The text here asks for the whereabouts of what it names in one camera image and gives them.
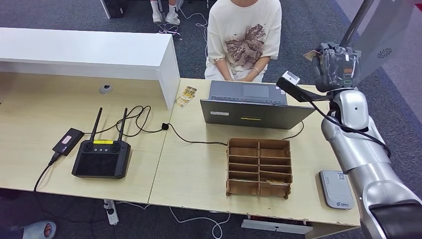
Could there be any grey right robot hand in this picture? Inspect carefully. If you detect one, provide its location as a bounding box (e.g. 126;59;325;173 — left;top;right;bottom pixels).
311;42;362;93

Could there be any autumn print hotel card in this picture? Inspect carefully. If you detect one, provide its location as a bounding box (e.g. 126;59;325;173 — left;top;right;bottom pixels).
303;49;322;63
182;86;198;100
174;94;192;108

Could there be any person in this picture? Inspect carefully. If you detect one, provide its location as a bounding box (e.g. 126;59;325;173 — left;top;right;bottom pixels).
204;0;283;83

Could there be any grey white card reader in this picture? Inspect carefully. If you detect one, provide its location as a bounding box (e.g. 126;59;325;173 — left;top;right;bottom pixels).
318;170;356;211

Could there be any wooden card organizer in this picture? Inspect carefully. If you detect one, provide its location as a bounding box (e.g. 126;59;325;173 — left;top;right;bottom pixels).
225;137;293;200

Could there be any grey kiosk stand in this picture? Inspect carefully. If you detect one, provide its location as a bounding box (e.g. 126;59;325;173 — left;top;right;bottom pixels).
354;0;418;87

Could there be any grey laptop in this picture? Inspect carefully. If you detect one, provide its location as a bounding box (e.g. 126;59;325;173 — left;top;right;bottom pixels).
200;80;317;130

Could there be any black star chair base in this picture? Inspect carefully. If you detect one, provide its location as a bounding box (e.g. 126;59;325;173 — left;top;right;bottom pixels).
155;23;183;42

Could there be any white flat metal bar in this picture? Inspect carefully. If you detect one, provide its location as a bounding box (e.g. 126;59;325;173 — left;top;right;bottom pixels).
240;219;313;236

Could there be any black box with white panel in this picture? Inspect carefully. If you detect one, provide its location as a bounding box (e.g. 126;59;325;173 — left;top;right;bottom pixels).
100;0;127;20

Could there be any white counter shelf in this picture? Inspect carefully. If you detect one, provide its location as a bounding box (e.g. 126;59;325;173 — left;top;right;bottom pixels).
0;27;181;110

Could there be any black controller with antennas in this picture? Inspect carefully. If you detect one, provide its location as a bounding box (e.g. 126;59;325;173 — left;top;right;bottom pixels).
71;107;131;180

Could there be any white power strip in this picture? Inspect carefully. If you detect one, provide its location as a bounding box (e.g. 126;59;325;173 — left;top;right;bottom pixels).
103;199;119;227

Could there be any black box with pink label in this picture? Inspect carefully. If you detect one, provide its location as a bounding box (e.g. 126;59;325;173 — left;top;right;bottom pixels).
52;128;85;157

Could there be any pale slipper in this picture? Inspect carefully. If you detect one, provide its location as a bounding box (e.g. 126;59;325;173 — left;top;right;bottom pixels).
21;221;57;239

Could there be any chrome stanchion post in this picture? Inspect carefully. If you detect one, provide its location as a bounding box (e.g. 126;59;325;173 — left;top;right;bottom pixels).
338;0;375;48

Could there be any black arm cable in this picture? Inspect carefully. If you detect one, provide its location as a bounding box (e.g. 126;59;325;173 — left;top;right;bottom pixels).
308;100;392;158

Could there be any thin white cable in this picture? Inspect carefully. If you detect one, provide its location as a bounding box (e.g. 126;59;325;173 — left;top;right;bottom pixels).
179;8;209;60

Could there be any black looped laptop cable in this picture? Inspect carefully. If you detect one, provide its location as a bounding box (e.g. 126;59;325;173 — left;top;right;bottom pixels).
83;105;305;146

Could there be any white floor cable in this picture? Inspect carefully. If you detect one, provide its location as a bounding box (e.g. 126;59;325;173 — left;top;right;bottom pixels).
115;201;231;239

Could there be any black power cable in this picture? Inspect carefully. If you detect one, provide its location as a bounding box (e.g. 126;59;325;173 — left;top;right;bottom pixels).
33;152;63;194

